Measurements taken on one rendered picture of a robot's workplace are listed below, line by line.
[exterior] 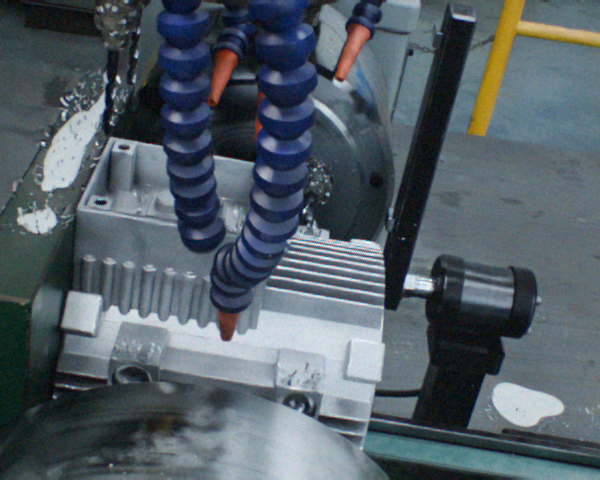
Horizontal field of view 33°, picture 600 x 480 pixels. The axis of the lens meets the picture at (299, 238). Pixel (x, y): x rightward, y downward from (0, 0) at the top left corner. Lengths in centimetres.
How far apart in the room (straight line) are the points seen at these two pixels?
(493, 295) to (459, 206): 64
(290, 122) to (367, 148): 49
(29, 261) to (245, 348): 16
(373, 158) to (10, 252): 39
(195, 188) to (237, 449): 12
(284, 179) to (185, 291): 25
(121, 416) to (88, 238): 20
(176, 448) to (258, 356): 22
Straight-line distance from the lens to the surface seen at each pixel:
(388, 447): 84
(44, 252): 58
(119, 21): 57
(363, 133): 87
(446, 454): 85
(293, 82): 38
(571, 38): 321
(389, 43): 108
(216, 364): 65
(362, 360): 64
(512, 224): 147
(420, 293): 85
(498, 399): 112
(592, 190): 165
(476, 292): 84
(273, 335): 66
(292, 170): 41
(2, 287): 56
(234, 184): 71
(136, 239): 63
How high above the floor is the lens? 147
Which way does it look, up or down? 31 degrees down
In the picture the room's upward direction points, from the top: 12 degrees clockwise
